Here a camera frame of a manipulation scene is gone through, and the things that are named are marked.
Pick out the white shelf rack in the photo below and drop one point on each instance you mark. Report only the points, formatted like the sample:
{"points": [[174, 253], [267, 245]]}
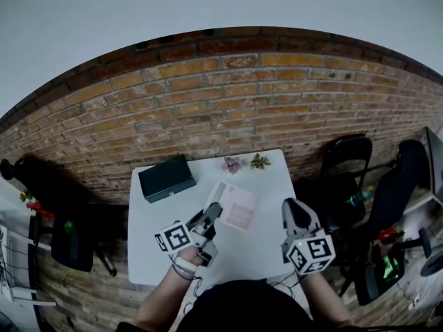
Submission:
{"points": [[14, 275]]}

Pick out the pink and white calculator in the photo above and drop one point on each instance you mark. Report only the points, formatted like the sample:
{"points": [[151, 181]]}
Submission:
{"points": [[239, 206]]}

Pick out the white power strip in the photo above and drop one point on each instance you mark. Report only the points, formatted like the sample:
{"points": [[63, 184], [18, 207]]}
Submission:
{"points": [[414, 301]]}

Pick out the green plastic bottle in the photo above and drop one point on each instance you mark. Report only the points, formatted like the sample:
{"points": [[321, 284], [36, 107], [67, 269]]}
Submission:
{"points": [[360, 196]]}

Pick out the pink artificial succulent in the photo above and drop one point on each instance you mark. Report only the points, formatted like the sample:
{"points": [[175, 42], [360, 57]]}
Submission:
{"points": [[234, 164]]}

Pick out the person's left hand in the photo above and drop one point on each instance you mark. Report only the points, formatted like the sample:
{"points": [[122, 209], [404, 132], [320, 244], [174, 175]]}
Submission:
{"points": [[188, 254]]}

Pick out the person's right forearm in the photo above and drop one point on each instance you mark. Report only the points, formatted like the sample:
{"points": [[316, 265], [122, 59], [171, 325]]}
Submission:
{"points": [[325, 299]]}

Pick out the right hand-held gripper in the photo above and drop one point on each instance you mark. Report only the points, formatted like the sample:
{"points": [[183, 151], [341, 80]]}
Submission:
{"points": [[309, 251]]}

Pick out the green artificial succulent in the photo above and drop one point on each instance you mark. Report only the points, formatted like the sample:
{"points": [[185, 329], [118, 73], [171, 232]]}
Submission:
{"points": [[260, 161]]}

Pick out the person's black clothed torso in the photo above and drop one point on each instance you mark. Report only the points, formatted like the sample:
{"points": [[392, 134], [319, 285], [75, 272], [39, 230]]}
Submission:
{"points": [[242, 310]]}

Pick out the black folding chair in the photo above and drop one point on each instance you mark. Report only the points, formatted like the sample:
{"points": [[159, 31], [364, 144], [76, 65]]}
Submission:
{"points": [[342, 175]]}

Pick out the black chair with green item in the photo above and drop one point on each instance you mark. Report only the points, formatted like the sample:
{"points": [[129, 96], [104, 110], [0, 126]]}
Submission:
{"points": [[71, 244]]}

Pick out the black rectangular box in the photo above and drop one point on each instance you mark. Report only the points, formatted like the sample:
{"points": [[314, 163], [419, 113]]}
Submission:
{"points": [[166, 178]]}

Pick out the black tripod leg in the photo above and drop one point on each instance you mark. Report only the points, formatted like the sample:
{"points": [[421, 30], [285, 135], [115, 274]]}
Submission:
{"points": [[105, 261]]}

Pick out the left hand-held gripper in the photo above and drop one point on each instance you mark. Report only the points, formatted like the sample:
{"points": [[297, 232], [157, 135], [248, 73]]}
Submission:
{"points": [[174, 239]]}

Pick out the red object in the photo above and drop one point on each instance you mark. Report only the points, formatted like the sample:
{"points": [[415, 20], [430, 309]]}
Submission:
{"points": [[388, 235]]}

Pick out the white wristband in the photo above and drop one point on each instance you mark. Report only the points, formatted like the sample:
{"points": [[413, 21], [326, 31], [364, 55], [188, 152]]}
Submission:
{"points": [[185, 265]]}

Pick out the black office chair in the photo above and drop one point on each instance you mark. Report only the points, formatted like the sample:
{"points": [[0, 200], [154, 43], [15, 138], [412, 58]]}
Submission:
{"points": [[394, 192]]}

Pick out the person's left forearm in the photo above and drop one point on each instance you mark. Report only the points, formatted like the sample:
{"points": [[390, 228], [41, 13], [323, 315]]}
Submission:
{"points": [[159, 296]]}

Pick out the red artificial flowers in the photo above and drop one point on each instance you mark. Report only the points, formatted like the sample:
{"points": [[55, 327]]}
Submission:
{"points": [[36, 207]]}

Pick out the grey monitor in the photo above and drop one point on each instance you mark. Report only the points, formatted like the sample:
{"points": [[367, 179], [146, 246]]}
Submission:
{"points": [[435, 166]]}

